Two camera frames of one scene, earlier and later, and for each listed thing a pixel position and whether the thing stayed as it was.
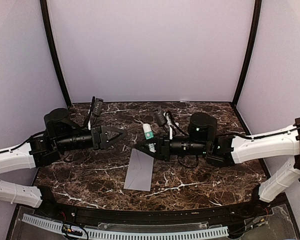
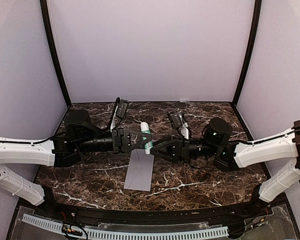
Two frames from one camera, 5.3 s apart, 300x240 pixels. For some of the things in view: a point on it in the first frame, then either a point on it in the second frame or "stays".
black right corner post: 257,7 stays
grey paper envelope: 140,171 stays
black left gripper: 103,143 to 122,144
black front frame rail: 208,214 stays
